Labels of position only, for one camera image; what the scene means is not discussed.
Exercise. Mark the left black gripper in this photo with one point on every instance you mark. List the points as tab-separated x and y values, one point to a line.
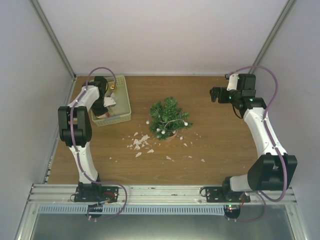
100	112

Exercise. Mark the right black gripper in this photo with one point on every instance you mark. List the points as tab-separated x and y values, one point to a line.
214	96

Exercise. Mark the red white round ornament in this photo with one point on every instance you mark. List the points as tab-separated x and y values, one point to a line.
104	116

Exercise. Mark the pale green perforated basket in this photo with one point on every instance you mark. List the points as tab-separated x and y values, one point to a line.
121	112

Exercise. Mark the white ball string lights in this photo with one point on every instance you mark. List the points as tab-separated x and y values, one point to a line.
166	125

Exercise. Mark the small green christmas tree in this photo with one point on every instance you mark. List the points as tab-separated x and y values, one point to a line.
168	106

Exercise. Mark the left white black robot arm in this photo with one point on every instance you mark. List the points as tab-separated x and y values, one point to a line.
75	128

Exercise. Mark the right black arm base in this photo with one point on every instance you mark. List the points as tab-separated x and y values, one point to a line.
219	194

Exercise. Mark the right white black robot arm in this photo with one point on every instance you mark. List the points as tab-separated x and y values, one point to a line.
274	168

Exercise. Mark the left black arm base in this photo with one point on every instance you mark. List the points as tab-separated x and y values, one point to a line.
95	193

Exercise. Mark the white foil flakes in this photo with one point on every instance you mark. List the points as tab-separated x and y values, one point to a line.
183	148

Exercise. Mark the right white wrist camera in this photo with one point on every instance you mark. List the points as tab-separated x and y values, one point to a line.
232	81

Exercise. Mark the aluminium front rail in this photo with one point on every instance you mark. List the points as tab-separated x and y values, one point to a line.
136	194

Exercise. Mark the grey slotted cable duct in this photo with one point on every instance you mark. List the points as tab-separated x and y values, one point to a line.
217	210

